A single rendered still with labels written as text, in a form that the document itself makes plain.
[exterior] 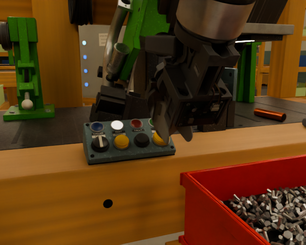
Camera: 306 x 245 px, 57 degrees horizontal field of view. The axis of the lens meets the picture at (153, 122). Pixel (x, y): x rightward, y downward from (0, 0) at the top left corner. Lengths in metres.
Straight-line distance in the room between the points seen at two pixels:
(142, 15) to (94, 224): 0.45
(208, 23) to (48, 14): 0.79
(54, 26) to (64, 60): 0.11
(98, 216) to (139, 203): 0.07
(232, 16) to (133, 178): 0.30
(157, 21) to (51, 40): 0.44
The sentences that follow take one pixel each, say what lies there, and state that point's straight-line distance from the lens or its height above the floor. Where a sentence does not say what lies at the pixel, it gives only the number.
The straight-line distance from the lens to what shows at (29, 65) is 0.86.
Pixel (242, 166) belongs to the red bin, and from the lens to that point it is 0.42.
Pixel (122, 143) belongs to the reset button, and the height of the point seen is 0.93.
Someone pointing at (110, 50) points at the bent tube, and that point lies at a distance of 0.81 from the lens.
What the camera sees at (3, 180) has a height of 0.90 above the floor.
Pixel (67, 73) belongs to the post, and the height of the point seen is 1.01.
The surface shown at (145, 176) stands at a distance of 0.48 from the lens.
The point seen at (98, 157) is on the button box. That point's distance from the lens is 0.46.
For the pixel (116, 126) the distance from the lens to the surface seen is 0.50.
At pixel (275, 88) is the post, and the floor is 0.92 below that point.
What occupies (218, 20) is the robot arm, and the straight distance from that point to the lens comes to 0.30.
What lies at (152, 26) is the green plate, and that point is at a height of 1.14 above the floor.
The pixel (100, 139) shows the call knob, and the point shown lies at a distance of 0.46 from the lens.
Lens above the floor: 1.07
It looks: 13 degrees down
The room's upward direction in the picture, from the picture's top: straight up
